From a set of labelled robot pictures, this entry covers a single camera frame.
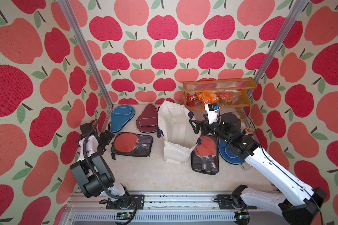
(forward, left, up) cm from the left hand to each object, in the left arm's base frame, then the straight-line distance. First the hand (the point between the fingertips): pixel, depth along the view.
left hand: (110, 141), depth 88 cm
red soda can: (+24, -52, +15) cm, 59 cm away
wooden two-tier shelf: (+43, -91, +14) cm, 102 cm away
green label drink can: (+6, -90, +3) cm, 90 cm away
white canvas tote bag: (+17, -42, -7) cm, 46 cm away
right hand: (-2, -52, +24) cm, 57 cm away
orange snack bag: (+29, -65, +12) cm, 72 cm away
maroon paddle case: (+20, -21, -5) cm, 29 cm away
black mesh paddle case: (-8, -61, -8) cm, 62 cm away
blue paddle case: (+28, +1, -6) cm, 29 cm away
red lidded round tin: (+28, -78, +11) cm, 84 cm away
